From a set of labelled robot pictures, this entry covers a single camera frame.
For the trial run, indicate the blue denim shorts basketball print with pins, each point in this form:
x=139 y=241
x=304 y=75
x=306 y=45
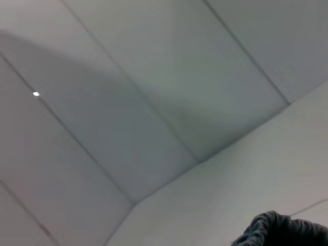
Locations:
x=287 y=230

